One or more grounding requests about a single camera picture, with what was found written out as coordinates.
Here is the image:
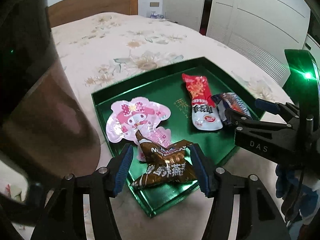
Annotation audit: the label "brown gold oat snack packet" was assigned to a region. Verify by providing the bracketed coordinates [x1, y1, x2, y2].
[131, 131, 197, 189]

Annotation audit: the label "red spicy strip snack packet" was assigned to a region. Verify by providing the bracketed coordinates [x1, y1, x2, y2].
[182, 73, 223, 131]

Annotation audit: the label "wooden nightstand with items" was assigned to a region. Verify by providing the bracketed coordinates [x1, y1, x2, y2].
[149, 11, 165, 20]

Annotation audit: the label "brown black electric kettle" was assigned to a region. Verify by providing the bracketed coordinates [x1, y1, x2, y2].
[0, 0, 102, 228]

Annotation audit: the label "white wardrobe doors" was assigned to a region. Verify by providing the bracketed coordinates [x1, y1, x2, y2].
[163, 0, 311, 86]

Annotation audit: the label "floral pink bed quilt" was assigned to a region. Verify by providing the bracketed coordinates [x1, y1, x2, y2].
[0, 11, 295, 240]

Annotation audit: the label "green-lit camera module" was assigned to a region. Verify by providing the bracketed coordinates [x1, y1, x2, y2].
[283, 49, 319, 118]

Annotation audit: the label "blue gloved hand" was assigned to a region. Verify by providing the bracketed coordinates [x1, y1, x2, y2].
[276, 165, 319, 225]

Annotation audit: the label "green shallow tray box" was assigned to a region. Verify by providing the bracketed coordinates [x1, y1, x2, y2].
[91, 57, 264, 218]

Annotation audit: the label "pink cartoon character snack packet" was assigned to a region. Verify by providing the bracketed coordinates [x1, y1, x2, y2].
[106, 96, 171, 147]

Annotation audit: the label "wooden headboard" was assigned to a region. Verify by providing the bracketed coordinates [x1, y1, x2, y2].
[48, 0, 138, 28]

